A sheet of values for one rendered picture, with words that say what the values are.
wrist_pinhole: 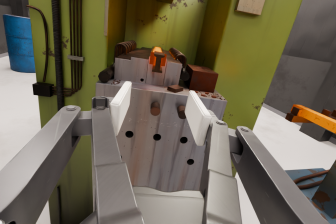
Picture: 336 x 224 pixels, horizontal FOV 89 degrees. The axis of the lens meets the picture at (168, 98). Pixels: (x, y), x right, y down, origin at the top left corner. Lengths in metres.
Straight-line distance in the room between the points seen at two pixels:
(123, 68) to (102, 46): 0.18
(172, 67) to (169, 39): 0.49
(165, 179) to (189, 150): 0.15
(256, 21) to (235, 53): 0.13
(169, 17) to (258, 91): 0.58
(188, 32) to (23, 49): 3.43
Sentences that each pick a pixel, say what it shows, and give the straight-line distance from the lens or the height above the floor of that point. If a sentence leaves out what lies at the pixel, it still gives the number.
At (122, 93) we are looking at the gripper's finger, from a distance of 0.16.
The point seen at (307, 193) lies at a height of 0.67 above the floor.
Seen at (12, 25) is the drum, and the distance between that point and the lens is 4.08.
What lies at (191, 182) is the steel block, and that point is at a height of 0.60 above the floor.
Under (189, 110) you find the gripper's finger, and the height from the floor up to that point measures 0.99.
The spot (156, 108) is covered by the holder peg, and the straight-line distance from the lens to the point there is 0.46.
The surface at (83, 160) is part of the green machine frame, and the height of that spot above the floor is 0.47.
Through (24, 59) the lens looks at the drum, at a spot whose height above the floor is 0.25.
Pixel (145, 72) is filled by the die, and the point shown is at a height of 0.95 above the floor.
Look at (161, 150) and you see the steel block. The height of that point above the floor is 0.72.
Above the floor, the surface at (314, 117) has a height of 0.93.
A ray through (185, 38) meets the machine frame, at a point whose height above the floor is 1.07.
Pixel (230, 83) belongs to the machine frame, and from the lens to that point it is 0.75.
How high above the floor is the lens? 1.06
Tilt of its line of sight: 20 degrees down
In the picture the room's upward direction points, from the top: 10 degrees clockwise
